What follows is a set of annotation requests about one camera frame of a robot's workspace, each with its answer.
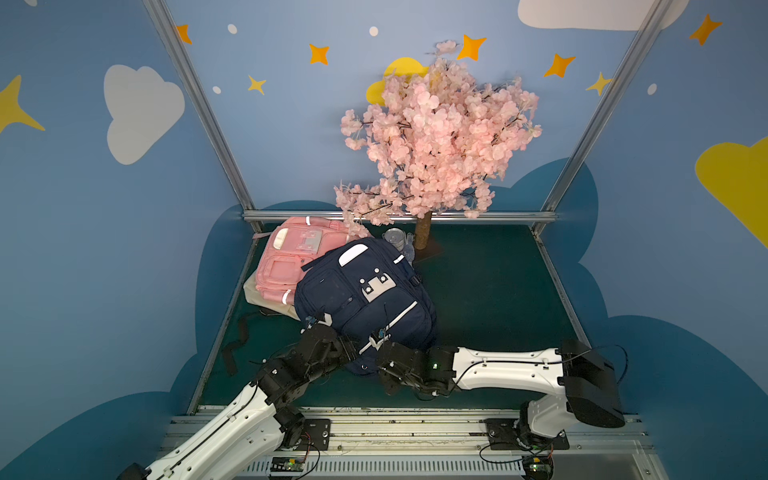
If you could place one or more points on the green circuit board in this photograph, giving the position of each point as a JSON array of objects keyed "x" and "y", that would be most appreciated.
[
  {"x": 537, "y": 467},
  {"x": 287, "y": 466}
]

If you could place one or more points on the pink cherry blossom tree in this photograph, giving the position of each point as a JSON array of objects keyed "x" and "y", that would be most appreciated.
[{"x": 438, "y": 138}]

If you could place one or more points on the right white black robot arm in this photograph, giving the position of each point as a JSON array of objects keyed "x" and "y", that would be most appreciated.
[{"x": 577, "y": 384}]

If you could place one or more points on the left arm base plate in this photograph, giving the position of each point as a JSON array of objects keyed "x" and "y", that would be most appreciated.
[{"x": 308, "y": 432}]

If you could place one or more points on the aluminium rail base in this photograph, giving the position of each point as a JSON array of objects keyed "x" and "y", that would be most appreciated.
[{"x": 387, "y": 442}]

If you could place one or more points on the cream white bag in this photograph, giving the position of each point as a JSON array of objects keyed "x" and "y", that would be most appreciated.
[{"x": 254, "y": 297}]

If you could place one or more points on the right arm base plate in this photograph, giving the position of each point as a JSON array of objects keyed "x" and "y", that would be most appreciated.
[{"x": 505, "y": 434}]

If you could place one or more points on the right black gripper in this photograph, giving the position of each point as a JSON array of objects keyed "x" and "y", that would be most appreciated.
[{"x": 387, "y": 355}]

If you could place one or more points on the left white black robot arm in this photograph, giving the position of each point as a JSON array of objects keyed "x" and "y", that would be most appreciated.
[{"x": 261, "y": 419}]

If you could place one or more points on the left green circuit board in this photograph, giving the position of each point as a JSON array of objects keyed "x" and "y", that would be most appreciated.
[{"x": 287, "y": 466}]

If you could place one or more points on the navy blue backpack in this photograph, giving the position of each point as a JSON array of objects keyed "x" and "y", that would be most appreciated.
[{"x": 367, "y": 291}]

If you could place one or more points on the right green circuit board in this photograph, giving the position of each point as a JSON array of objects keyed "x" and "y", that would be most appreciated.
[{"x": 537, "y": 467}]

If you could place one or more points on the pink backpack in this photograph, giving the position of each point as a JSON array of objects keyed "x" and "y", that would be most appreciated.
[{"x": 289, "y": 247}]

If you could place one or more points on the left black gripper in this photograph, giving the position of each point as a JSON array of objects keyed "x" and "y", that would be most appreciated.
[{"x": 335, "y": 343}]

